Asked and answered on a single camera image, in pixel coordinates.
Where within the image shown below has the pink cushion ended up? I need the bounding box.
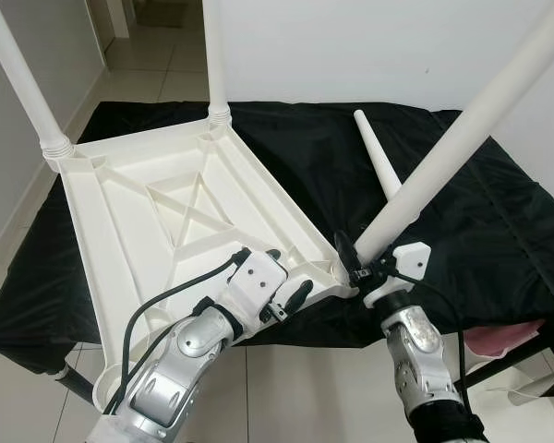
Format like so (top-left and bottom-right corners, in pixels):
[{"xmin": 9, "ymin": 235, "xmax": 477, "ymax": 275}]
[{"xmin": 466, "ymin": 320, "xmax": 548, "ymax": 359}]

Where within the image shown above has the white round plastic base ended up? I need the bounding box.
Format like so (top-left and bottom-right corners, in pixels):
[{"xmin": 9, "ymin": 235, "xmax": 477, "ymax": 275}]
[{"xmin": 471, "ymin": 365, "xmax": 554, "ymax": 443}]

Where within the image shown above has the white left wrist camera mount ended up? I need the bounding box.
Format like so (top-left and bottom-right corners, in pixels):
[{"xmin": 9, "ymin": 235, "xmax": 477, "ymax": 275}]
[{"xmin": 223, "ymin": 247, "xmax": 289, "ymax": 324}]

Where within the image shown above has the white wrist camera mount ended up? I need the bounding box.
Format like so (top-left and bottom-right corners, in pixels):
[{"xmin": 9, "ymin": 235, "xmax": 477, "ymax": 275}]
[
  {"xmin": 363, "ymin": 242, "xmax": 432, "ymax": 307},
  {"xmin": 223, "ymin": 247, "xmax": 289, "ymax": 324}
]

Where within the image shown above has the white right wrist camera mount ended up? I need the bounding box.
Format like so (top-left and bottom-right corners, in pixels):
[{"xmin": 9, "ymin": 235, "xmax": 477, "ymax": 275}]
[{"xmin": 363, "ymin": 242, "xmax": 432, "ymax": 307}]

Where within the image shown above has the white door frame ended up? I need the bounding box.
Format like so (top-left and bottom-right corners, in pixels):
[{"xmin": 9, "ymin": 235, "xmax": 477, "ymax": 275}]
[{"xmin": 88, "ymin": 0, "xmax": 138, "ymax": 40}]

